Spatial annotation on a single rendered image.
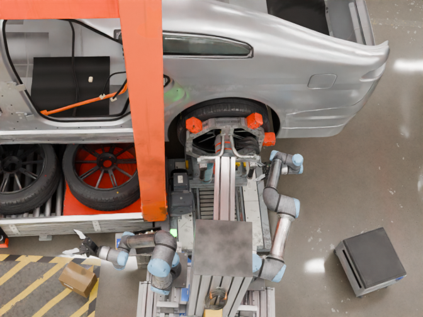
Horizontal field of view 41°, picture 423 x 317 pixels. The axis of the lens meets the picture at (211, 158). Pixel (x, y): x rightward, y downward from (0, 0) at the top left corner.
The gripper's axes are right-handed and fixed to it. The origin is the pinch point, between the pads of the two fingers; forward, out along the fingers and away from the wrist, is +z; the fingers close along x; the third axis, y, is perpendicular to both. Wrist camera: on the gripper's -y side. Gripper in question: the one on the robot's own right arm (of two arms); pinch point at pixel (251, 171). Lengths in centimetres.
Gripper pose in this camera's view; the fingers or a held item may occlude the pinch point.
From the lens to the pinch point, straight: 392.9
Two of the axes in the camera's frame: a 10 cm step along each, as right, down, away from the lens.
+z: -10.0, 0.3, -0.9
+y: 0.6, -4.6, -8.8
